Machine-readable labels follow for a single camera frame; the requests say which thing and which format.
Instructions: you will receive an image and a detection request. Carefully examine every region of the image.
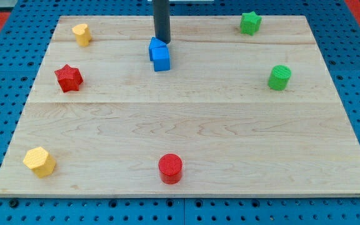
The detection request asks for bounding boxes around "yellow hexagon block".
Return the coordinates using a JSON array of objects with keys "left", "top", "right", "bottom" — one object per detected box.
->
[{"left": 22, "top": 147, "right": 56, "bottom": 178}]

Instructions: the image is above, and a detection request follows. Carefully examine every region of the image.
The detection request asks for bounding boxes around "red cylinder block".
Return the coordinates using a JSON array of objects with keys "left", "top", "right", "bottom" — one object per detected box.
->
[{"left": 158, "top": 153, "right": 183, "bottom": 184}]

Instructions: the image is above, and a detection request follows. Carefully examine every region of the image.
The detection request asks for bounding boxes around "blue triangle block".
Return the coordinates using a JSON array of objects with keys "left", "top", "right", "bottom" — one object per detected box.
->
[{"left": 148, "top": 37, "right": 167, "bottom": 61}]

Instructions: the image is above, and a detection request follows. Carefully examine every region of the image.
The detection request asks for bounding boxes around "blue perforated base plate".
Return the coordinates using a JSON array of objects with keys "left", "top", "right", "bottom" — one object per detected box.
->
[{"left": 0, "top": 1, "right": 360, "bottom": 224}]

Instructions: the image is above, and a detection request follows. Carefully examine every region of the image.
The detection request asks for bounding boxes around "light wooden board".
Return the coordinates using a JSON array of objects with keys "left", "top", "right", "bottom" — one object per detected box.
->
[{"left": 0, "top": 16, "right": 360, "bottom": 198}]

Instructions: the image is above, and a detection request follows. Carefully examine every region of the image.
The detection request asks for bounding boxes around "red star block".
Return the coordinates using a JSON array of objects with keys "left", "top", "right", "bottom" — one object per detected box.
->
[{"left": 54, "top": 64, "right": 83, "bottom": 93}]

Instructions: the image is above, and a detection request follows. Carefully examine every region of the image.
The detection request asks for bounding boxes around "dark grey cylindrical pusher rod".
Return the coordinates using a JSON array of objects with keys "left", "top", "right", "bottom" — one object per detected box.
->
[{"left": 152, "top": 0, "right": 171, "bottom": 44}]

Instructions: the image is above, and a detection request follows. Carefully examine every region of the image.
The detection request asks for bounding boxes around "yellow heart block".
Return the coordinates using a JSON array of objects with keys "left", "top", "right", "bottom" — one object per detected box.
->
[{"left": 72, "top": 23, "right": 92, "bottom": 47}]

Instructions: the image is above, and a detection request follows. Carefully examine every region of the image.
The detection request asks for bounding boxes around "blue cube block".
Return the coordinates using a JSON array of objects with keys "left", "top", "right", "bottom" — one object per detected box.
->
[{"left": 152, "top": 47, "right": 171, "bottom": 72}]

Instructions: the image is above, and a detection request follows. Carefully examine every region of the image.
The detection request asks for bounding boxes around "green cylinder block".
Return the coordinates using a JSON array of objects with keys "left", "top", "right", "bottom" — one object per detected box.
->
[{"left": 268, "top": 65, "right": 292, "bottom": 91}]

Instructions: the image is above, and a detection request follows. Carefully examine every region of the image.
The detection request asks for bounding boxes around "green star block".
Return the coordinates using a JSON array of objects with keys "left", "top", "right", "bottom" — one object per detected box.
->
[{"left": 240, "top": 11, "right": 262, "bottom": 36}]

